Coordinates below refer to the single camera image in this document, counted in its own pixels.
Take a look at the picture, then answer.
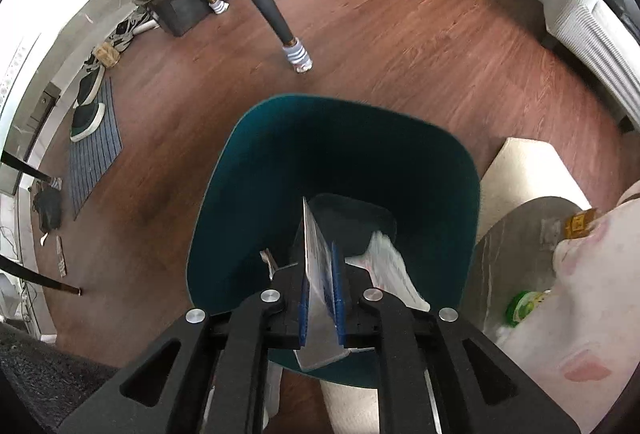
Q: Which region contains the striped grey door mat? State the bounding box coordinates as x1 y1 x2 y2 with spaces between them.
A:
67 77 125 221

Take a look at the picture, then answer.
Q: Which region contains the silver foil packet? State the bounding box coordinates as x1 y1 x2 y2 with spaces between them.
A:
301 197 351 372

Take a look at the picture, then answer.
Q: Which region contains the dark textured cloth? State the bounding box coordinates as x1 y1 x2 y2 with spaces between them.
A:
0 321 122 434

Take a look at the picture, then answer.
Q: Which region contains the pink printed tablecloth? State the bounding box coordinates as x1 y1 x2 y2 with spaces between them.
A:
492 180 640 434

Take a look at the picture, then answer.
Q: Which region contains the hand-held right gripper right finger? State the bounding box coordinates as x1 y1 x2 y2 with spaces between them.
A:
327 241 583 434

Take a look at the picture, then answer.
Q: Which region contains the green lidded cup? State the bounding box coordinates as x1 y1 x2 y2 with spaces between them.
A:
505 289 552 328

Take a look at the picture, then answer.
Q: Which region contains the teal trash bin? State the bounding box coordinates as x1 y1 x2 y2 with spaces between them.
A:
186 94 482 387

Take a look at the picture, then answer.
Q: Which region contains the white paper wrapper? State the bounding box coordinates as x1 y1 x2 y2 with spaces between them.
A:
345 229 432 313

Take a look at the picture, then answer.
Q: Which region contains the dark green shoe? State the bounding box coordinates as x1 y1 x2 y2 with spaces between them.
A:
69 103 107 143
74 63 107 108

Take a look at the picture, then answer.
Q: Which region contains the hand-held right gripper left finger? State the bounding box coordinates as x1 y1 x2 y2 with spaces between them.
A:
57 260 311 434

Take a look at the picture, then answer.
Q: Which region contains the grey marble table shelf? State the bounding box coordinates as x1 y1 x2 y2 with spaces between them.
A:
472 196 594 346

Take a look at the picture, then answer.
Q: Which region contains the yellow snack packet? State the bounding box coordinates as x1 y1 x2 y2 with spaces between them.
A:
563 209 601 240

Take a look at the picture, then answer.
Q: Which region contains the pile of pale sneakers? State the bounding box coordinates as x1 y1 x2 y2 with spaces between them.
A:
106 11 157 51

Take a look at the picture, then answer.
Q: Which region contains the black cloth bag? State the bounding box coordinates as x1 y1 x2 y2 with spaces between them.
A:
32 187 64 235

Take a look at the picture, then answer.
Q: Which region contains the ribbed fabric armchair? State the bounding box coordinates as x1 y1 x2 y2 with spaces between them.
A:
542 0 640 133

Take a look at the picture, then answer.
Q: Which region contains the black gold-tipped chair leg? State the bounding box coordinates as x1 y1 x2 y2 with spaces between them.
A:
0 256 82 296

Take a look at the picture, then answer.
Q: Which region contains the dark stone cabinet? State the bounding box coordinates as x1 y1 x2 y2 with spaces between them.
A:
134 0 212 38

